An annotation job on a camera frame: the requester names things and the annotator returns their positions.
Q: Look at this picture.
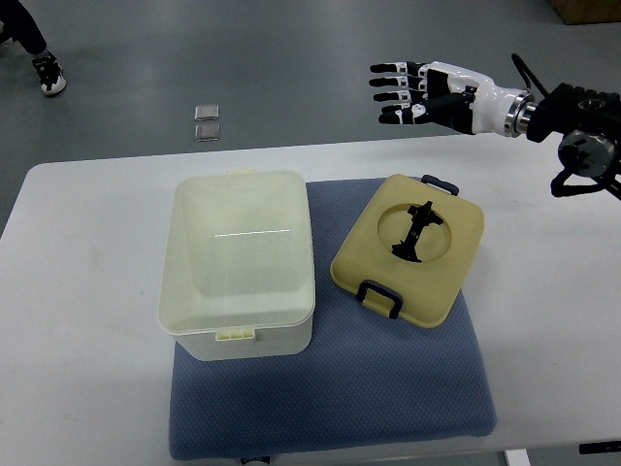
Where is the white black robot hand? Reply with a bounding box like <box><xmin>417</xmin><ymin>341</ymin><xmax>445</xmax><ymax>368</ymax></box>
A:
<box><xmin>369</xmin><ymin>61</ymin><xmax>534</xmax><ymax>137</ymax></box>

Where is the yellow box lid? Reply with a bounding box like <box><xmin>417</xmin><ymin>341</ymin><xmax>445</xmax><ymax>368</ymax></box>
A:
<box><xmin>330</xmin><ymin>174</ymin><xmax>484</xmax><ymax>328</ymax></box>

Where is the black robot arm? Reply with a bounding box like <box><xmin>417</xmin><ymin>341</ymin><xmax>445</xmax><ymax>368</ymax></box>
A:
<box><xmin>507</xmin><ymin>53</ymin><xmax>620</xmax><ymax>198</ymax></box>

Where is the brown cardboard box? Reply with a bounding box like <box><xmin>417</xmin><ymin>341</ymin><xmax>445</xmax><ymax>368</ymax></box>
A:
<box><xmin>550</xmin><ymin>0</ymin><xmax>620</xmax><ymax>25</ymax></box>

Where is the white storage box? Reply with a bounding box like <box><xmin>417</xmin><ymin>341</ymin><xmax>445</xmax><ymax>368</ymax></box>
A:
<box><xmin>157</xmin><ymin>171</ymin><xmax>315</xmax><ymax>361</ymax></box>

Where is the upper silver floor plate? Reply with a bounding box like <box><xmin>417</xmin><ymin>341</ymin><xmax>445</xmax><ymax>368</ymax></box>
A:
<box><xmin>194</xmin><ymin>104</ymin><xmax>219</xmax><ymax>121</ymax></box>

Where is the silver floor plate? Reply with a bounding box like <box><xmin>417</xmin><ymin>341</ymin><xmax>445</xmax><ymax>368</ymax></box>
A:
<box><xmin>194</xmin><ymin>122</ymin><xmax>220</xmax><ymax>142</ymax></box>
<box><xmin>194</xmin><ymin>104</ymin><xmax>219</xmax><ymax>121</ymax></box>

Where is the lower silver floor plate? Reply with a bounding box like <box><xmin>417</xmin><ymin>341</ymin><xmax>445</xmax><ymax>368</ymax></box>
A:
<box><xmin>194</xmin><ymin>122</ymin><xmax>220</xmax><ymax>142</ymax></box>

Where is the blue padded mat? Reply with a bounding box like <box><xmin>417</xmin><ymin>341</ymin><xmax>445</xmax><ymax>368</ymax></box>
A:
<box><xmin>169</xmin><ymin>179</ymin><xmax>497</xmax><ymax>460</ymax></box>

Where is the white table leg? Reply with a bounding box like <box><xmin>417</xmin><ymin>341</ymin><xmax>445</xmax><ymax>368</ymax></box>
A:
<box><xmin>504</xmin><ymin>449</ymin><xmax>532</xmax><ymax>466</ymax></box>

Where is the black table control panel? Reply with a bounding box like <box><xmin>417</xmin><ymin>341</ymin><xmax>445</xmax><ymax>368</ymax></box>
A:
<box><xmin>578</xmin><ymin>440</ymin><xmax>621</xmax><ymax>455</ymax></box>

